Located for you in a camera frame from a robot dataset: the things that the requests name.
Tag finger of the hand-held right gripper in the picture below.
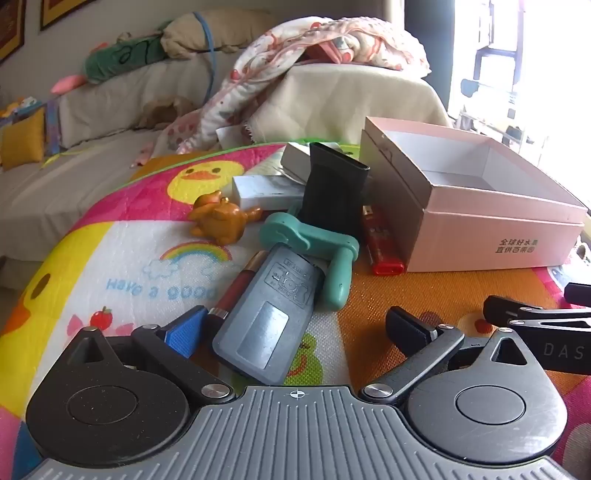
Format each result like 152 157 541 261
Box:
564 282 591 305
482 295 591 334

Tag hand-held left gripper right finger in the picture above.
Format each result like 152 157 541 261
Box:
360 306 542 408

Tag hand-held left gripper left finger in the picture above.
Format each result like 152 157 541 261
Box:
69 305 237 408

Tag pink cardboard box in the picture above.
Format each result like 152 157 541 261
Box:
359 116 589 273

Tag dark red lipstick tube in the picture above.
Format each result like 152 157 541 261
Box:
209 251 265 324

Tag slate grey plastic device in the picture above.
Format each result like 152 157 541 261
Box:
211 243 325 386

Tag duck print play mat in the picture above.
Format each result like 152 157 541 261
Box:
0 138 591 480

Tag red lighter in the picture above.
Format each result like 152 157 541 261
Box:
361 205 406 277

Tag brown toy figurine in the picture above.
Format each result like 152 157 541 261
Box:
188 191 263 246

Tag teal plastic tool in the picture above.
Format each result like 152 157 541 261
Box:
259 212 360 311

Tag black upright plastic box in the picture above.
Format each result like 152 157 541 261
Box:
302 142 371 234

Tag white rectangular box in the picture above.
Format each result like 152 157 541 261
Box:
232 175 309 212

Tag grey covered sofa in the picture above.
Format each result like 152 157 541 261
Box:
0 18 455 289

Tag brown plush toy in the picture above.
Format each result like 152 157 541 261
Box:
139 96 197 130

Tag beige cloth cover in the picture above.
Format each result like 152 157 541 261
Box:
249 64 455 145

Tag blue patterned book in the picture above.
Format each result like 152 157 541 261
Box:
44 99 62 155

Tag yellow cushion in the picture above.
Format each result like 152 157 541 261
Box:
0 108 47 171

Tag pink floral blanket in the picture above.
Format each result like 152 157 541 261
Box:
139 17 432 167

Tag pink plush toy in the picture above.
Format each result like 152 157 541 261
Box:
51 74 87 96

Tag green plush toy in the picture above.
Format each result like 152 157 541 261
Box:
83 34 169 85

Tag beige pillow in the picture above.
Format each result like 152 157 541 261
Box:
161 10 278 60

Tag dark framed picture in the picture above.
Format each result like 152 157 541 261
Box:
39 0 99 31
0 0 27 62

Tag yellow green string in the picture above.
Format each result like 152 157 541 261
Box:
41 147 100 168

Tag blue cord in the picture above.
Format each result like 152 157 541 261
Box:
193 11 219 100

